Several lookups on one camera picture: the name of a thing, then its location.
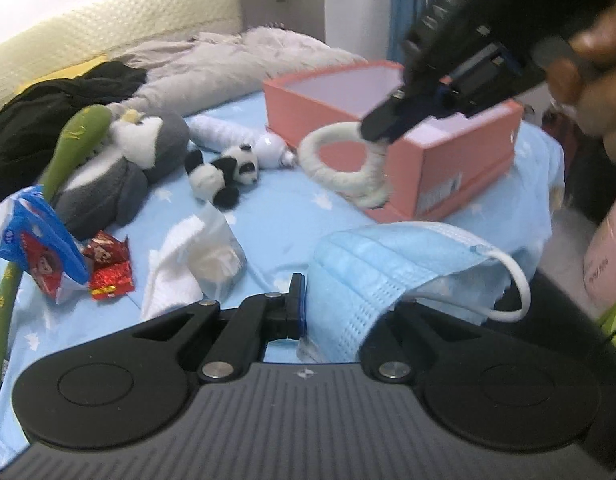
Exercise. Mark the yellow pillow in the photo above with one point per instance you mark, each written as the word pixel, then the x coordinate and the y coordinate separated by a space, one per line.
pixel 82 66

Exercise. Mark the small panda plush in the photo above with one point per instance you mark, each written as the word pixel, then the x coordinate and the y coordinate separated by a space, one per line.
pixel 227 167

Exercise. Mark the cream padded headboard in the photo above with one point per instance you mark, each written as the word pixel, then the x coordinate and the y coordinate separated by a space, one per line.
pixel 112 20

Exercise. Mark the lime green object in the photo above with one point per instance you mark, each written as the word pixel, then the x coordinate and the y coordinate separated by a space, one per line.
pixel 615 317

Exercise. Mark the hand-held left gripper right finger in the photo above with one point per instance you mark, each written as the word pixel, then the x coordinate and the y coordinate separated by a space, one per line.
pixel 393 352

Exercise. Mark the grey penguin plush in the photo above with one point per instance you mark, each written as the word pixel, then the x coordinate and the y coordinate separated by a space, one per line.
pixel 97 185

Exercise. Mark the red label snack packet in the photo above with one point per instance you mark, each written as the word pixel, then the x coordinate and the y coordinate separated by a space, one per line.
pixel 105 250

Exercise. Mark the pink cardboard box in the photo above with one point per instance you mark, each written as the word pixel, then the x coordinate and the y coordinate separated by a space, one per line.
pixel 438 170

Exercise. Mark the person's right hand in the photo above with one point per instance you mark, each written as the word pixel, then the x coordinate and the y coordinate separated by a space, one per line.
pixel 603 85

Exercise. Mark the crinkled red foil packet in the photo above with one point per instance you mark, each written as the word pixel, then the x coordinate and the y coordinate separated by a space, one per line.
pixel 110 282

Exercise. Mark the blue face mask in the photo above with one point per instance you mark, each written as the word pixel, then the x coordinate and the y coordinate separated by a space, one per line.
pixel 348 280

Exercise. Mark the grey duvet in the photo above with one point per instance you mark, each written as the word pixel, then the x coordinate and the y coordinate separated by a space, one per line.
pixel 237 65

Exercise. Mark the blue curtain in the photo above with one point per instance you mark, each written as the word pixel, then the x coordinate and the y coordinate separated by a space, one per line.
pixel 403 10

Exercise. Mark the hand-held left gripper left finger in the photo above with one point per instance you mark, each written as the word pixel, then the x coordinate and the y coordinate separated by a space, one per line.
pixel 297 310

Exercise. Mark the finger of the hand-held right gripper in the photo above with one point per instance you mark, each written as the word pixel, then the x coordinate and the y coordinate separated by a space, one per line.
pixel 385 120

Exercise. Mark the black clothing pile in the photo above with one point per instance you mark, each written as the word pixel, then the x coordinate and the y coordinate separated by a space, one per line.
pixel 37 110

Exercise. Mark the blue snack packet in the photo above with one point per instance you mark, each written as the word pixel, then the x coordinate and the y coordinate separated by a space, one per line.
pixel 27 220

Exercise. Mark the blue star bed sheet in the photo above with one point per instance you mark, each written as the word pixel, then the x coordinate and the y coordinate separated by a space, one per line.
pixel 268 220

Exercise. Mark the clear tissue bag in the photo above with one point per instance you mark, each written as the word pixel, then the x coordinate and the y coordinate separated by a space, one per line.
pixel 207 260

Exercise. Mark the green massage stick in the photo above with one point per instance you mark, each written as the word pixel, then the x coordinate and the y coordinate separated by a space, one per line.
pixel 72 145

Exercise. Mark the white spray bottle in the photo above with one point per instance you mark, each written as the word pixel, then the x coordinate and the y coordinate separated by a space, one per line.
pixel 222 132

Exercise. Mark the pink cylindrical container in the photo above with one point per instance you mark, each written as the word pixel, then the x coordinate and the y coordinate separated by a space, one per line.
pixel 608 260

